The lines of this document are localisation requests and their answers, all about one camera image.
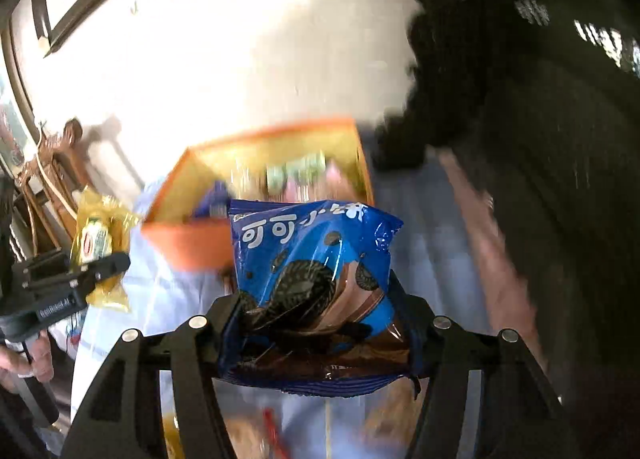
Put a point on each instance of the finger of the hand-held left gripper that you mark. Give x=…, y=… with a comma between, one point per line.
x=107, y=269

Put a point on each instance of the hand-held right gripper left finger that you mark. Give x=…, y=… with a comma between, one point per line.
x=220, y=321

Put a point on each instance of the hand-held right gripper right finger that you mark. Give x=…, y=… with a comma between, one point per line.
x=425, y=326

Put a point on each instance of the yellow clear snack bag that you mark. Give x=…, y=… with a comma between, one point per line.
x=100, y=234

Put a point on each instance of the orange cardboard box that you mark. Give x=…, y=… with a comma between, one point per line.
x=190, y=244

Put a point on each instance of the blue cookie packet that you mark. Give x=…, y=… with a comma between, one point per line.
x=300, y=249

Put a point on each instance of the green snack packet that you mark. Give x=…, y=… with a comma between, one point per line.
x=310, y=170

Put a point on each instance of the person's left hand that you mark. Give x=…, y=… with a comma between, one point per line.
x=40, y=359

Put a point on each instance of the light blue tablecloth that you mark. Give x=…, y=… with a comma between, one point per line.
x=440, y=239

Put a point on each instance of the carved wooden chair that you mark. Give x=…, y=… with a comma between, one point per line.
x=65, y=159

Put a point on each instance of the pile of snack packets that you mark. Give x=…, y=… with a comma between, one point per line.
x=250, y=436

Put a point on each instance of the black carved cabinet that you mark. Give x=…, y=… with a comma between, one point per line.
x=550, y=114

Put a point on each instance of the large framed wall picture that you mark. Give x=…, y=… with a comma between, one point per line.
x=12, y=129

